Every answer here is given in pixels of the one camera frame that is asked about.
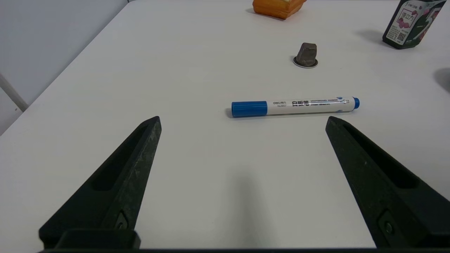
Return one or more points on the blue white whiteboard marker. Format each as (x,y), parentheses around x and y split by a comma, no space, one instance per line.
(299,105)

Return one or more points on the black gum container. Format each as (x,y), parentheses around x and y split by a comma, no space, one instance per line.
(409,24)

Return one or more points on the small dark grey capsule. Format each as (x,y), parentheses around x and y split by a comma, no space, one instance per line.
(307,54)

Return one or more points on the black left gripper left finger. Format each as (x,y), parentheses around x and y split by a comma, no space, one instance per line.
(116,189)

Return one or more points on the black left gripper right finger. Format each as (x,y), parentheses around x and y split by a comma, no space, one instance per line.
(383,189)

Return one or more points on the orange toy waffle cake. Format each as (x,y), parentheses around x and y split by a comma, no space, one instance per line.
(277,7)

